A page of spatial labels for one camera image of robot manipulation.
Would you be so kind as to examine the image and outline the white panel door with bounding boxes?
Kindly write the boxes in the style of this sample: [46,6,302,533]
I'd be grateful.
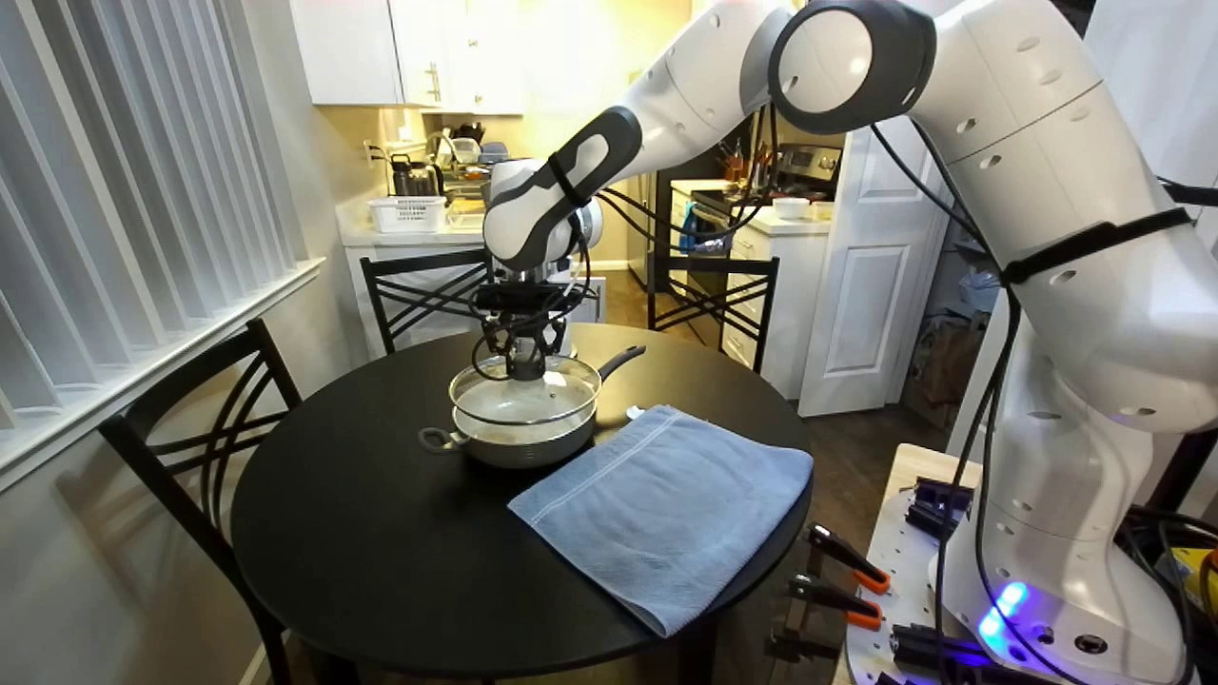
[796,117,957,421]

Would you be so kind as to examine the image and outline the black clamp with orange handle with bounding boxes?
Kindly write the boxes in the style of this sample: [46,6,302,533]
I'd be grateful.
[806,516,893,596]
[784,570,886,636]

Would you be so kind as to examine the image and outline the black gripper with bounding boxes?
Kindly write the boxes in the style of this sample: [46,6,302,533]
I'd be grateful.
[468,278,580,374]

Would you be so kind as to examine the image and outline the white kitchen island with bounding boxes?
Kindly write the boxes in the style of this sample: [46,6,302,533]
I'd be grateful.
[718,198,842,403]

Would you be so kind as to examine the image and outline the white upper kitchen cabinets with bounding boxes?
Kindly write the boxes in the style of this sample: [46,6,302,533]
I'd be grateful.
[285,0,533,117]

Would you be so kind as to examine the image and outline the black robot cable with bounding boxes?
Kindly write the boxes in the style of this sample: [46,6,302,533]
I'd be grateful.
[872,121,1023,639]

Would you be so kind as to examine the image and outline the window with vertical blinds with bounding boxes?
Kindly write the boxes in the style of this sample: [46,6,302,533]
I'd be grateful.
[0,0,326,492]

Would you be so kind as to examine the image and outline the white kitchen counter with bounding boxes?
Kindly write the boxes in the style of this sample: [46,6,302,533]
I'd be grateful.
[335,186,511,360]

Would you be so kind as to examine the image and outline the silver kettle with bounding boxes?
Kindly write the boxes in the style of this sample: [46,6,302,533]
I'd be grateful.
[434,124,488,174]

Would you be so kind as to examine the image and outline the brown bag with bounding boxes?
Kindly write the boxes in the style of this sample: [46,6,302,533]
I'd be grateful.
[901,316,988,435]

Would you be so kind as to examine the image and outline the grey pan with white inside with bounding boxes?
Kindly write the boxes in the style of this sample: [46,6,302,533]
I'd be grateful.
[415,341,650,474]

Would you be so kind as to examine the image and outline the light blue folded towel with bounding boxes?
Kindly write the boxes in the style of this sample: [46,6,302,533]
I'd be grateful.
[504,401,817,644]

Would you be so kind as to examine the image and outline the light robot mounting table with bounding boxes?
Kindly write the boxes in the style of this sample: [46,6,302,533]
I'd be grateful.
[832,439,1218,685]

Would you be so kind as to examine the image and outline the small black clamp block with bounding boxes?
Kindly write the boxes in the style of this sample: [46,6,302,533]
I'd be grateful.
[901,471,977,545]

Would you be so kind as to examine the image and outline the white plastic container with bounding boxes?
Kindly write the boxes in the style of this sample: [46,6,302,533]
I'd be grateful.
[370,194,453,238]

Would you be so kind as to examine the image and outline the glass lid with black knob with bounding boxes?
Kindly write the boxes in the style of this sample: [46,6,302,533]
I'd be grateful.
[444,341,605,439]

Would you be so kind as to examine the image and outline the black refrigerator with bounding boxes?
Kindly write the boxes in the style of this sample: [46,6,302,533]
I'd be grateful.
[650,148,766,266]

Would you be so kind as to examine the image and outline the black wooden dining chair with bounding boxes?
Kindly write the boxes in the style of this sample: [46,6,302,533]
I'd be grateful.
[359,246,504,360]
[95,316,310,685]
[645,252,784,377]

